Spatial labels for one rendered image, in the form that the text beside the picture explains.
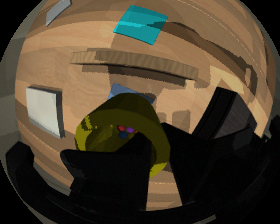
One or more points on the dark olive cylinder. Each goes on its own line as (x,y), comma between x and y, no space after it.
(98,130)

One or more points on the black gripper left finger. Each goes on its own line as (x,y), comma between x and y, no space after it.
(129,165)

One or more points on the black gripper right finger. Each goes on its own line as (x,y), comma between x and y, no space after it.
(192,158)

